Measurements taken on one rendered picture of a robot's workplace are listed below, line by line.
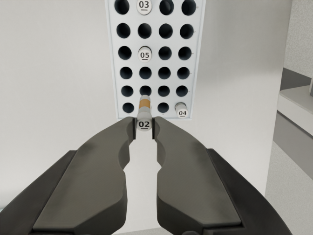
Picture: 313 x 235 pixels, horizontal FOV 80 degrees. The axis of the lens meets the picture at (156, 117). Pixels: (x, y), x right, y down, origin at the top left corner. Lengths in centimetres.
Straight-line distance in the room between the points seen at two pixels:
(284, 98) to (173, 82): 10
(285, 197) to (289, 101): 177
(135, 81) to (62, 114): 12
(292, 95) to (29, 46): 26
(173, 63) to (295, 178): 168
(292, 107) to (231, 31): 10
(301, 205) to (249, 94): 187
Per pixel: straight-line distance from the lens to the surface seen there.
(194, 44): 19
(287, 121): 74
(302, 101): 19
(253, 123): 29
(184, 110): 19
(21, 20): 26
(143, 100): 16
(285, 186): 184
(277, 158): 158
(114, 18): 19
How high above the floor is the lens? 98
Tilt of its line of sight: 62 degrees down
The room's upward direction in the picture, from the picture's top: 175 degrees clockwise
